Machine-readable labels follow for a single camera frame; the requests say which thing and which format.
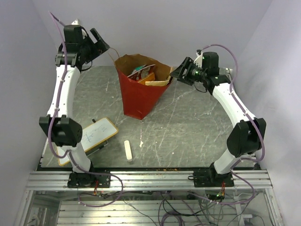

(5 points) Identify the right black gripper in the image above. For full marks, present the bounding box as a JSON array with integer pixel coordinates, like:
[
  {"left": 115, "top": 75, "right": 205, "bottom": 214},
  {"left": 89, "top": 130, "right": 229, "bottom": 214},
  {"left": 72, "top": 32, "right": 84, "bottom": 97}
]
[{"left": 170, "top": 57, "right": 207, "bottom": 86}]

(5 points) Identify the gold teal chips bag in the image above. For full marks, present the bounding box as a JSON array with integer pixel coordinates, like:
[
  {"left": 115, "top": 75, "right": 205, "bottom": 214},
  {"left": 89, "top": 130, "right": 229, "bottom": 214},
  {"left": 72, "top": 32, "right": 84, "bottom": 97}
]
[{"left": 145, "top": 80, "right": 169, "bottom": 87}]

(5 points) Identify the red Doritos nacho bag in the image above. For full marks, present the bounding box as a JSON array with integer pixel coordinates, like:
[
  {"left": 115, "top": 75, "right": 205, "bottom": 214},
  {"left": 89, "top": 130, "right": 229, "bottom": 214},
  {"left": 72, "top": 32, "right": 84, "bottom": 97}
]
[{"left": 127, "top": 64, "right": 156, "bottom": 81}]

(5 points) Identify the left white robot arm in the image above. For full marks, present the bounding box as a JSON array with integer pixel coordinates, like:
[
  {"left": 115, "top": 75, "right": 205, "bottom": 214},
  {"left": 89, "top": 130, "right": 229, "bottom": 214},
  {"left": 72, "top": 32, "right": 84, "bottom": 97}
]
[{"left": 39, "top": 24, "right": 110, "bottom": 188}]

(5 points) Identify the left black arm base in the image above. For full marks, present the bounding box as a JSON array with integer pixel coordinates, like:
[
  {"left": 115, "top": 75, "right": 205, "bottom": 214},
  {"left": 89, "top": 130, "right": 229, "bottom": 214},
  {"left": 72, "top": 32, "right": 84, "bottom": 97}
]
[{"left": 67, "top": 172, "right": 111, "bottom": 188}]

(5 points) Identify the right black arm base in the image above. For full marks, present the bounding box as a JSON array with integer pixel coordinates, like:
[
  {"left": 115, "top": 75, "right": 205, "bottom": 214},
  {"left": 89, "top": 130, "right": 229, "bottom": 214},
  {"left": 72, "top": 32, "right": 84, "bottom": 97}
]
[{"left": 192, "top": 168, "right": 234, "bottom": 187}]

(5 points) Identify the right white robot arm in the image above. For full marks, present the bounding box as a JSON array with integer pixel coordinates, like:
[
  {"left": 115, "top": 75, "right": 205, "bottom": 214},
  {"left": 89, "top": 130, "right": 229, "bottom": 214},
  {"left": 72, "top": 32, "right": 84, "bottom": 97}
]
[{"left": 170, "top": 51, "right": 266, "bottom": 186}]

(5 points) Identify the orange snack packet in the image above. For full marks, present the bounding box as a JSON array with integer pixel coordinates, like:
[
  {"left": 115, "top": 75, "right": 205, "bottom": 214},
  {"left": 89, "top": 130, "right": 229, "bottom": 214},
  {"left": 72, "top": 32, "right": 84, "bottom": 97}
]
[{"left": 138, "top": 73, "right": 155, "bottom": 85}]

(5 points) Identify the teal snack packet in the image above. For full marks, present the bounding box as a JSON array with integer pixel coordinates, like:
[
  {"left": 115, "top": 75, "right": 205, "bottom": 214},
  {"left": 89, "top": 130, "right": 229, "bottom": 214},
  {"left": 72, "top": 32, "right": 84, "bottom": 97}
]
[{"left": 132, "top": 65, "right": 146, "bottom": 74}]

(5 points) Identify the white marker eraser stick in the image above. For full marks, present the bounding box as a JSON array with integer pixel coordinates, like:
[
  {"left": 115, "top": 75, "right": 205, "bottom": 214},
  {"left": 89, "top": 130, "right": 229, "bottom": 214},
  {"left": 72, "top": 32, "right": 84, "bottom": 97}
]
[{"left": 124, "top": 140, "right": 133, "bottom": 162}]

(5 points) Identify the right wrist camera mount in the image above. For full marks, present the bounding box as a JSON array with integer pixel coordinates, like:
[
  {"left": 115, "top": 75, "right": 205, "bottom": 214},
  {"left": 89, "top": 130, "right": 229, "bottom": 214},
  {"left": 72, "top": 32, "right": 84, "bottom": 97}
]
[{"left": 194, "top": 49, "right": 204, "bottom": 68}]

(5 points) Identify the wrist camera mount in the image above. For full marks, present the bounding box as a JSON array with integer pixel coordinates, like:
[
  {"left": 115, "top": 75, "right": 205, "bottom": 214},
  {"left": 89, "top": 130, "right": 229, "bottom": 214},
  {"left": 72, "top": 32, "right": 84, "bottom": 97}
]
[
  {"left": 194, "top": 49, "right": 204, "bottom": 68},
  {"left": 71, "top": 19, "right": 81, "bottom": 26}
]

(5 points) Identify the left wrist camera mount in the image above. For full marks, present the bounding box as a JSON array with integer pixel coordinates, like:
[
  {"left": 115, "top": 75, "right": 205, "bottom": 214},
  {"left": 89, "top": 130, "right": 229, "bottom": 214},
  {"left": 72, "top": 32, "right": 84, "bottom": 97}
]
[{"left": 71, "top": 19, "right": 81, "bottom": 26}]

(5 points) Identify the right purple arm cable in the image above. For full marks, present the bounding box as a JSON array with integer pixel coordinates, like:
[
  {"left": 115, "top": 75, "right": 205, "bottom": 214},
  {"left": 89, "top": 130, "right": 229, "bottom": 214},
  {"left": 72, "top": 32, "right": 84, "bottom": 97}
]
[{"left": 196, "top": 43, "right": 266, "bottom": 205}]

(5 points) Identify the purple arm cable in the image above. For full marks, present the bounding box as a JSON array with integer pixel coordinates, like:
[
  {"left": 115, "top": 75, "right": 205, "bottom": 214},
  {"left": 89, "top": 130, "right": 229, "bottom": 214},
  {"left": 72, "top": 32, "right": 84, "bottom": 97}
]
[
  {"left": 47, "top": 10, "right": 125, "bottom": 208},
  {"left": 196, "top": 43, "right": 266, "bottom": 205}
]

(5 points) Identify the small whiteboard orange frame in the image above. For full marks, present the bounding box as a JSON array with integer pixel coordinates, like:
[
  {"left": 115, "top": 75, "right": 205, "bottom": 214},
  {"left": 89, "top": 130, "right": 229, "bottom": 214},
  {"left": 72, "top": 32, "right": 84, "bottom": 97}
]
[{"left": 56, "top": 117, "right": 119, "bottom": 167}]

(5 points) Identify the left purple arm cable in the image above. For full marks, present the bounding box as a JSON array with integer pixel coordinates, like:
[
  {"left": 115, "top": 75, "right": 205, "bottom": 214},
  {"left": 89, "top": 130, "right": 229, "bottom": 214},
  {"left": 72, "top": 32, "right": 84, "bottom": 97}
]
[{"left": 47, "top": 10, "right": 125, "bottom": 208}]

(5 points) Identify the aluminium extrusion frame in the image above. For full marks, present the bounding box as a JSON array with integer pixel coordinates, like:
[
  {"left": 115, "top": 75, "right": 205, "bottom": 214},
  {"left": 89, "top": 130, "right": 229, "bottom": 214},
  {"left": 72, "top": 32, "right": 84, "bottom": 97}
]
[{"left": 16, "top": 169, "right": 284, "bottom": 226}]

